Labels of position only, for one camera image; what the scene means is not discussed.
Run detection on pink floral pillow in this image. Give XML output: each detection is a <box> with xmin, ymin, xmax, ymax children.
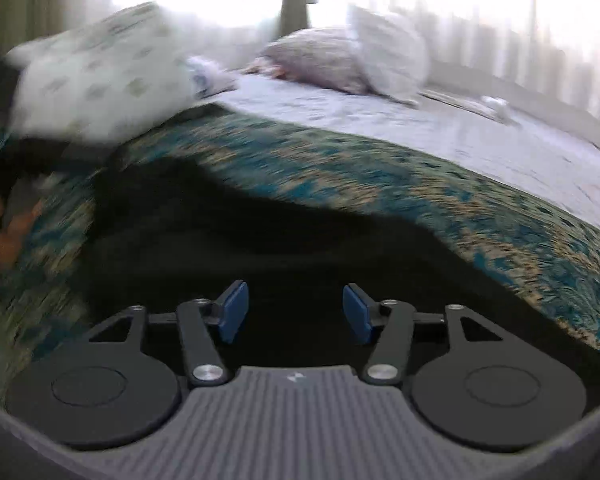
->
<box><xmin>247</xmin><ymin>26</ymin><xmax>376</xmax><ymax>95</ymax></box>

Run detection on black pants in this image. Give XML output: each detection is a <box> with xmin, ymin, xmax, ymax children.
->
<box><xmin>86</xmin><ymin>156</ymin><xmax>600</xmax><ymax>391</ymax></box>

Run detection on beige curtain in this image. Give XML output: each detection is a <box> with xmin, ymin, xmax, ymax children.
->
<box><xmin>0</xmin><ymin>0</ymin><xmax>90</xmax><ymax>66</ymax></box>

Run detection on white bed sheet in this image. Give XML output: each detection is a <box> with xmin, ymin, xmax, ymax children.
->
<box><xmin>215</xmin><ymin>71</ymin><xmax>600</xmax><ymax>233</ymax></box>

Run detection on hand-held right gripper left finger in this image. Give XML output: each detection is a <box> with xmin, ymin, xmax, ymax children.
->
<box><xmin>87</xmin><ymin>280</ymin><xmax>250</xmax><ymax>387</ymax></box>

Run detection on white green-spotted pillow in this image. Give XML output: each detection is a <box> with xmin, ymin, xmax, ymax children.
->
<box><xmin>2</xmin><ymin>2</ymin><xmax>201</xmax><ymax>147</ymax></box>

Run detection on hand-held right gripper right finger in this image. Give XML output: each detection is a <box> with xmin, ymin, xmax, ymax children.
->
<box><xmin>342</xmin><ymin>283</ymin><xmax>505</xmax><ymax>387</ymax></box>

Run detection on person's left hand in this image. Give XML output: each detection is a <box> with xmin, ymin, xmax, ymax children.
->
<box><xmin>0</xmin><ymin>176</ymin><xmax>46</xmax><ymax>268</ymax></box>

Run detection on white and blue cloth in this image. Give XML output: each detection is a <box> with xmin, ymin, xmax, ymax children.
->
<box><xmin>186</xmin><ymin>56</ymin><xmax>241</xmax><ymax>98</ymax></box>

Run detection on sheer white curtain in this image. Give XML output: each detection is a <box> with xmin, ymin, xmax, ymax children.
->
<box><xmin>310</xmin><ymin>0</ymin><xmax>600</xmax><ymax>126</ymax></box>

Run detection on teal patterned blanket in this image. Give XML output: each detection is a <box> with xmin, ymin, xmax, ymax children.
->
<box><xmin>0</xmin><ymin>105</ymin><xmax>600</xmax><ymax>401</ymax></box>

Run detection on small white object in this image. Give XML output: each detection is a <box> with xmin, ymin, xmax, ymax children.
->
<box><xmin>481</xmin><ymin>94</ymin><xmax>513</xmax><ymax>122</ymax></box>

